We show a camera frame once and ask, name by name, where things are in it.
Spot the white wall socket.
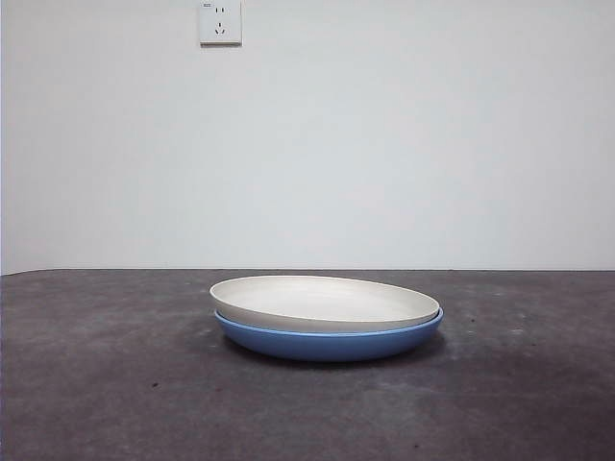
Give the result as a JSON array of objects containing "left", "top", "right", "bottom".
[{"left": 199, "top": 0, "right": 243, "bottom": 48}]

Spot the white round plate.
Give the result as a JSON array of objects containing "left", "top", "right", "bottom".
[{"left": 209, "top": 276, "right": 441, "bottom": 333}]

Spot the blue round plate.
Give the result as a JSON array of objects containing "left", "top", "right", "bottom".
[{"left": 214, "top": 308, "right": 445, "bottom": 362}]

